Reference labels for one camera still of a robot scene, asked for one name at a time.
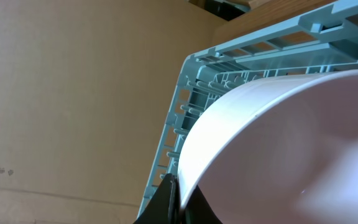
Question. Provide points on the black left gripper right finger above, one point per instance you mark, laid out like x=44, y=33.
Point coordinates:
x=198, y=210

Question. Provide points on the grey dishwasher rack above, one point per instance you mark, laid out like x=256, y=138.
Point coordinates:
x=320, y=40

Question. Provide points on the small white bowl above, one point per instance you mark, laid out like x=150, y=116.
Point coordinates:
x=277, y=150

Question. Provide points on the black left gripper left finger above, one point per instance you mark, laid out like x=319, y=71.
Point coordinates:
x=162, y=206

